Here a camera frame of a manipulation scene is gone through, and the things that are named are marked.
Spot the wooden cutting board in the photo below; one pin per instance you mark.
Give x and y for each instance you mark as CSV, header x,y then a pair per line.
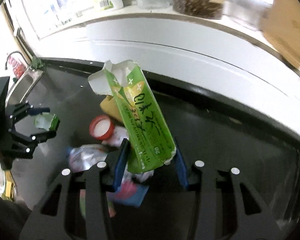
x,y
287,25

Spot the red printed packet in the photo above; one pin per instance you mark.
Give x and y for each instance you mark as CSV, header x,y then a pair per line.
x,y
16,67

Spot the tall green drink carton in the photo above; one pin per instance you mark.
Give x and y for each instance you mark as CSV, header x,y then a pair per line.
x,y
140,120

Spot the round pink-rimmed lid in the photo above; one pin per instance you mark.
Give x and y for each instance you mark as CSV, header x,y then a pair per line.
x,y
101,128

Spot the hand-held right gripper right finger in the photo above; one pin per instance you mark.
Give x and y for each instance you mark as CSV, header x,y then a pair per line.
x,y
181,171

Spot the pink blue packet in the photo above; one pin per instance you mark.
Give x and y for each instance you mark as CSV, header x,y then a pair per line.
x,y
130,192

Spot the green cloth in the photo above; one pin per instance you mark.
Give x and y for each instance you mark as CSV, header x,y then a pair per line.
x,y
37,63

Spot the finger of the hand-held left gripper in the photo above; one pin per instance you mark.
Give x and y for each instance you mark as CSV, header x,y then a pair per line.
x,y
45,135
40,110

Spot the small green white carton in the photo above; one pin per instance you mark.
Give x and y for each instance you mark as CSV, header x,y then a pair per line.
x,y
48,122

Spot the yellow sponge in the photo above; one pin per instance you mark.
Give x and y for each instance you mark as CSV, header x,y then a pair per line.
x,y
110,107

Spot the stainless steel sink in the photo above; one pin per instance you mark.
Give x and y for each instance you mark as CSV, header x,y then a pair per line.
x,y
22,85

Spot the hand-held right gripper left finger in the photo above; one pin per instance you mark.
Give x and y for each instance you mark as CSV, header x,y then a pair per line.
x,y
121,162

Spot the chrome faucet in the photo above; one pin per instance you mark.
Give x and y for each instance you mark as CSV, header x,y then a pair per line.
x,y
15,53

